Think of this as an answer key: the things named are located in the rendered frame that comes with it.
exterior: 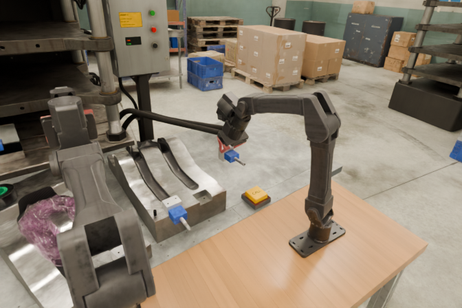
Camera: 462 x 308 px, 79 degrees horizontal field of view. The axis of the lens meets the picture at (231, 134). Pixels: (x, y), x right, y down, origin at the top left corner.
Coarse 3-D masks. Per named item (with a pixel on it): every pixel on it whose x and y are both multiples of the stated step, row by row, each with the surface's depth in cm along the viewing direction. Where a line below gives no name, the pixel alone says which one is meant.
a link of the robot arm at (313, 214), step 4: (312, 208) 83; (332, 208) 88; (308, 212) 83; (312, 212) 82; (316, 212) 82; (328, 212) 88; (332, 212) 87; (308, 216) 84; (312, 216) 83; (316, 216) 82; (328, 216) 87; (332, 216) 87; (312, 220) 83; (316, 220) 82; (320, 220) 82; (324, 220) 85; (328, 220) 85; (312, 224) 85; (316, 224) 83; (320, 224) 82; (324, 224) 84; (320, 228) 83
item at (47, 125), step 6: (90, 114) 65; (48, 120) 61; (90, 120) 66; (48, 126) 61; (90, 126) 66; (48, 132) 62; (90, 132) 67; (96, 132) 67; (48, 138) 62; (54, 138) 63; (90, 138) 67; (54, 144) 63
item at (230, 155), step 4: (232, 148) 109; (220, 152) 108; (224, 152) 106; (228, 152) 107; (232, 152) 107; (236, 152) 107; (220, 156) 109; (224, 156) 107; (228, 156) 105; (232, 156) 104; (236, 156) 106; (224, 160) 108; (228, 160) 105; (232, 160) 105; (236, 160) 104; (240, 160) 103; (244, 164) 102
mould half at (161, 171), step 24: (120, 168) 101; (168, 168) 105; (192, 168) 107; (144, 192) 93; (168, 192) 93; (192, 192) 93; (216, 192) 94; (144, 216) 89; (168, 216) 84; (192, 216) 90
